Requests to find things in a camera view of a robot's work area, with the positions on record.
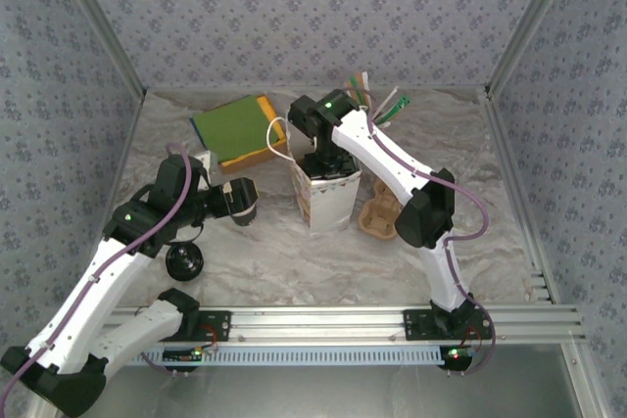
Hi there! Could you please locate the white wrapped straw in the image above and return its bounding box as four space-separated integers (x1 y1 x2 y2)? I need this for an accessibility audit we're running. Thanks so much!
374 87 401 120

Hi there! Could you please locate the white paper bag with handles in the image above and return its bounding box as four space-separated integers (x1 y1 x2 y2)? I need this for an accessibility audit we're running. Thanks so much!
265 116 364 237

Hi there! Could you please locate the aluminium frame post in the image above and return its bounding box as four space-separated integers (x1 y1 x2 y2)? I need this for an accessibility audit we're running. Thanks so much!
48 0 148 99
484 0 584 99

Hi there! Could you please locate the small circuit board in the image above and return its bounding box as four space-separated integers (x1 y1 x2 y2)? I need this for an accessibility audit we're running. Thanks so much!
439 347 476 363
163 348 203 363

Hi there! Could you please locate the green plastic stirrer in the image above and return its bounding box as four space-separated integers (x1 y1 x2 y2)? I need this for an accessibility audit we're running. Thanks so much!
381 96 411 124

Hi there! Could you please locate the black left camera cable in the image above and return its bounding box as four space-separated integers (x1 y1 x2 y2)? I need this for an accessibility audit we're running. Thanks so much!
169 222 205 246

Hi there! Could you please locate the white slotted cable duct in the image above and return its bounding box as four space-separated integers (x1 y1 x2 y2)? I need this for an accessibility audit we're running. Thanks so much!
141 345 452 367

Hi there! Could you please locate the black plastic cup lid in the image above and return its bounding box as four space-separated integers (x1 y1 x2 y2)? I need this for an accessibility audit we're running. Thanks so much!
165 243 206 282

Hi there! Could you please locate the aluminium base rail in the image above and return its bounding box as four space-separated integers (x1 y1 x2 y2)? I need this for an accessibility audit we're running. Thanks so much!
105 303 588 347

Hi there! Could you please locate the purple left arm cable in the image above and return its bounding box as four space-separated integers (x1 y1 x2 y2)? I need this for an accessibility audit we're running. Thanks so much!
0 142 197 418

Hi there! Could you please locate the black and white paper cup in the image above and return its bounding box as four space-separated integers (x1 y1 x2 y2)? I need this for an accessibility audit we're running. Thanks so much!
229 207 259 228

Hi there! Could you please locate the yellow paper napkin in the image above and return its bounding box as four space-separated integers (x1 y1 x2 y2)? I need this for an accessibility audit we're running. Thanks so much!
257 94 288 143

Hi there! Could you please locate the brown pulp cup carrier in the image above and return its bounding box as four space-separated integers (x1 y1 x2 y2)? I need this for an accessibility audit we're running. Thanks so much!
358 180 409 242

